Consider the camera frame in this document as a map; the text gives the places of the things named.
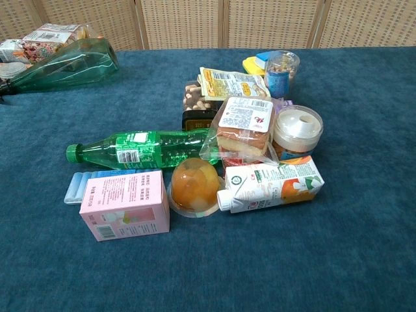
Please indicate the light blue ribbed pack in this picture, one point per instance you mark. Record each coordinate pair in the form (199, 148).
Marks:
(76, 190)

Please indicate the clear box of brown nuts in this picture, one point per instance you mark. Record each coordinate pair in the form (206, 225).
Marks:
(195, 107)

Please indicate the white patterned drink carton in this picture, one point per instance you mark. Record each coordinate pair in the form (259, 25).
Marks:
(24, 52)

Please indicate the large clear green bottle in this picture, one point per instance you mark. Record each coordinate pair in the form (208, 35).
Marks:
(71, 66)

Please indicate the purple packet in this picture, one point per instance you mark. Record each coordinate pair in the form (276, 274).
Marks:
(285, 103)

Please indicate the clear jar with cream lid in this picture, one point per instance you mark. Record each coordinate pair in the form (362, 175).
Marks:
(297, 131)

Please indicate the green plastic soda bottle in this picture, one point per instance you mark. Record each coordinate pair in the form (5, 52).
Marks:
(146, 149)

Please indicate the blue table cloth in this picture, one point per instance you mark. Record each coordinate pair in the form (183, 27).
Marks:
(208, 253)

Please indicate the round white lidded cup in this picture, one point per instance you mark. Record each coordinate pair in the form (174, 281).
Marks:
(11, 70)

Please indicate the yellow snack bag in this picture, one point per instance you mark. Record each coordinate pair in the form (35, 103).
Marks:
(227, 85)

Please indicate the bread package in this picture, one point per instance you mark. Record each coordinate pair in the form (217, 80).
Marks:
(244, 130)

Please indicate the pink cardboard box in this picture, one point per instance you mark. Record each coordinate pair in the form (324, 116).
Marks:
(126, 204)

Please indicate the yellow and blue container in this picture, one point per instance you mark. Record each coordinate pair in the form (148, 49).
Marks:
(253, 63)

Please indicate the clear cup with blue label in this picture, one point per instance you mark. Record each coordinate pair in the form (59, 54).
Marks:
(280, 73)

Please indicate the white orange juice carton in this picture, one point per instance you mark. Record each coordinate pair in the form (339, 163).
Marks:
(269, 187)

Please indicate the woven folding screen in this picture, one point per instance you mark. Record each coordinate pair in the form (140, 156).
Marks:
(208, 22)

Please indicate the snack packages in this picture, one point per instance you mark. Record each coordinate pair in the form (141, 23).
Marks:
(55, 35)

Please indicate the red snack packet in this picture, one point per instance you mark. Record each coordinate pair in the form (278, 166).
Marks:
(239, 161)

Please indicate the fruit jelly cup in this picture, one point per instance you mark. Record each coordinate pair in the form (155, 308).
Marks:
(195, 188)

